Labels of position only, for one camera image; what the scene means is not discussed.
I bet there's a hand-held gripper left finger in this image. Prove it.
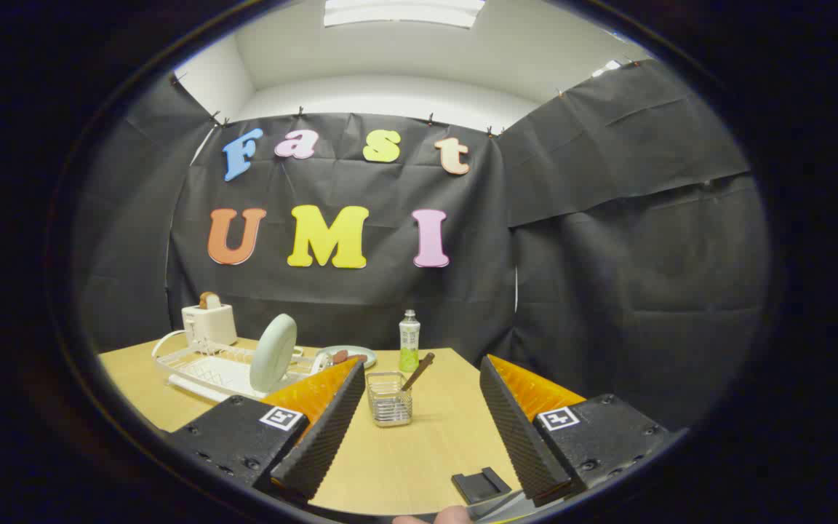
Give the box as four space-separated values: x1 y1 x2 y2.
164 357 367 503

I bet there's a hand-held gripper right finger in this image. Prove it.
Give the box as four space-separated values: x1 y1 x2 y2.
479 355 672 508

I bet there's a metal wire basket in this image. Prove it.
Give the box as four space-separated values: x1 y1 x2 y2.
366 371 414 427

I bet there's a pale green plate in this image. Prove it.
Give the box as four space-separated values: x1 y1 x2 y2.
250 314 298 394

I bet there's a wooden handle spoon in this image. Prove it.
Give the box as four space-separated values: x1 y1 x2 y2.
401 353 436 394

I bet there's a white wire dish rack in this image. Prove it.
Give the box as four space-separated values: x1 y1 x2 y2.
153 338 332 402

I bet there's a small pale green dish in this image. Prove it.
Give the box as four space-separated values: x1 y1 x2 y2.
316 345 378 369

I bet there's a black holder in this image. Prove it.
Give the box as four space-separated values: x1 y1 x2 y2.
452 467 511 505

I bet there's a green drink bottle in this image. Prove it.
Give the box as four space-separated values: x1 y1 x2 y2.
399 309 421 373

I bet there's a white toaster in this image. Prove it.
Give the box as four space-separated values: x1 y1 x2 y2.
181 302 238 346

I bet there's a ceiling light panel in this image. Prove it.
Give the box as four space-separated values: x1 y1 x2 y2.
324 0 486 29

